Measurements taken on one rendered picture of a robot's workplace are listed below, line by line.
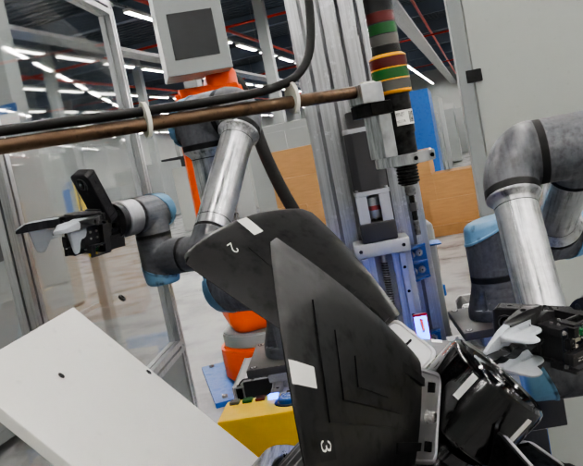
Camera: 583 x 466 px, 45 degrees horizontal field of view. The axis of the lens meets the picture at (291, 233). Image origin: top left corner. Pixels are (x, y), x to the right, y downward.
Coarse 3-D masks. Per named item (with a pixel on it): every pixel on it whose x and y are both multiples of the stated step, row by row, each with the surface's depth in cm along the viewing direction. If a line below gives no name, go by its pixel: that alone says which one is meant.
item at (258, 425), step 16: (272, 400) 127; (224, 416) 124; (240, 416) 123; (256, 416) 121; (272, 416) 121; (288, 416) 121; (240, 432) 122; (256, 432) 122; (272, 432) 121; (288, 432) 121; (256, 448) 122
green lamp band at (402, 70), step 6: (402, 66) 80; (372, 72) 81; (378, 72) 80; (384, 72) 80; (390, 72) 80; (396, 72) 80; (402, 72) 80; (408, 72) 81; (372, 78) 82; (378, 78) 81; (384, 78) 80; (390, 78) 80
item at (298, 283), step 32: (288, 256) 55; (288, 288) 53; (320, 288) 57; (288, 320) 51; (320, 320) 54; (352, 320) 59; (288, 352) 49; (320, 352) 53; (352, 352) 56; (384, 352) 61; (320, 384) 51; (352, 384) 55; (384, 384) 60; (416, 384) 66; (320, 416) 50; (352, 416) 54; (384, 416) 59; (416, 416) 65; (352, 448) 53; (384, 448) 58; (416, 448) 64
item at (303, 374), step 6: (294, 366) 49; (300, 366) 50; (306, 366) 50; (312, 366) 51; (294, 372) 49; (300, 372) 49; (306, 372) 50; (312, 372) 51; (294, 378) 48; (300, 378) 49; (306, 378) 50; (312, 378) 50; (300, 384) 49; (306, 384) 50; (312, 384) 50
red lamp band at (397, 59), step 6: (402, 54) 80; (372, 60) 81; (378, 60) 80; (384, 60) 80; (390, 60) 80; (396, 60) 80; (402, 60) 80; (372, 66) 81; (378, 66) 80; (384, 66) 80; (390, 66) 80
